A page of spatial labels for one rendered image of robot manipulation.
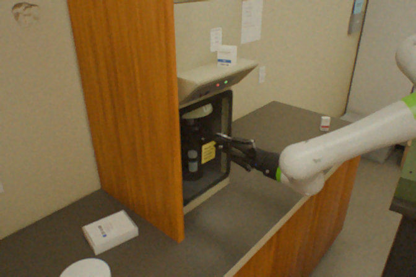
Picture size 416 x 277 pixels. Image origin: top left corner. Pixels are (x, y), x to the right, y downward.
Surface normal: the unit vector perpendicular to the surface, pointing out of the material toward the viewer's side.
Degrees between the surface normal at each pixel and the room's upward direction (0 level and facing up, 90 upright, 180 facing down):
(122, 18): 90
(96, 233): 0
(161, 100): 90
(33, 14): 88
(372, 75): 90
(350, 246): 0
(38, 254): 0
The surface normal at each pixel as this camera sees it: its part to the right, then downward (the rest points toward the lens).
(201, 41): 0.75, 0.30
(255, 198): 0.00, -0.89
